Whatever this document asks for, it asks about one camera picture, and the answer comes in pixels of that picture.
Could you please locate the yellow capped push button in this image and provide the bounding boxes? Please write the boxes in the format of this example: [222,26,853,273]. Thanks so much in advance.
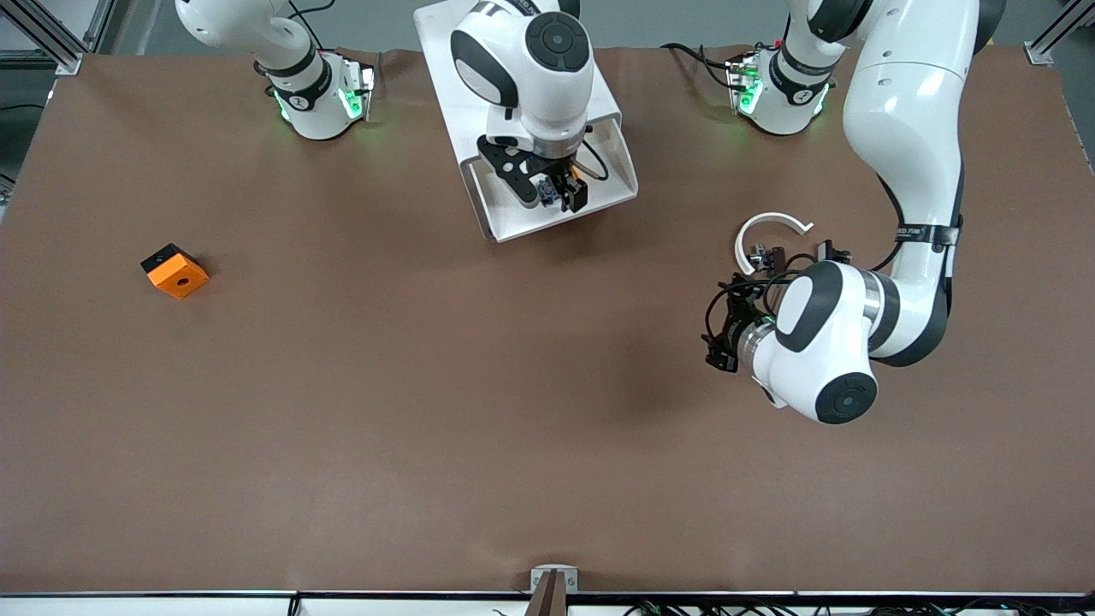
[537,168,584,211]

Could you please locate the white plastic drawer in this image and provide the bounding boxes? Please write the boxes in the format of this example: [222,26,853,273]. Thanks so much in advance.
[462,115,639,244]

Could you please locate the white drawer cabinet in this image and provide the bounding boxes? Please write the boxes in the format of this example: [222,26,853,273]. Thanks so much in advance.
[413,0,623,172]

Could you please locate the orange black button housing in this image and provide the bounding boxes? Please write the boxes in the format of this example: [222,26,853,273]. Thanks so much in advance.
[140,243,210,300]

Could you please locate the metal base connector plate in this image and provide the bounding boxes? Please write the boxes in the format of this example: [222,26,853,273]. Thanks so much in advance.
[338,53,379,122]
[725,51,764,116]

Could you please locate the brown table mat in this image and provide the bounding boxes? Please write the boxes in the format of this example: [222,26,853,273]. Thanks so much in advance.
[0,44,1095,595]

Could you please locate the white curved plastic ring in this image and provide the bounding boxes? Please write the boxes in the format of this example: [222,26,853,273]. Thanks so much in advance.
[734,211,815,283]

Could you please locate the black base cable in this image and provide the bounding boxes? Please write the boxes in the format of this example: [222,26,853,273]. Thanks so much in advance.
[287,0,343,54]
[659,41,738,91]

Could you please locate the grey metal edge bracket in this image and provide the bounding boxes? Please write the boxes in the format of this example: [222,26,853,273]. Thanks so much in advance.
[530,565,579,595]

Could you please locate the aluminium frame post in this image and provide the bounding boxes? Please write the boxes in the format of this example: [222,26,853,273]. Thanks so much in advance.
[0,0,116,76]
[1024,0,1095,67]

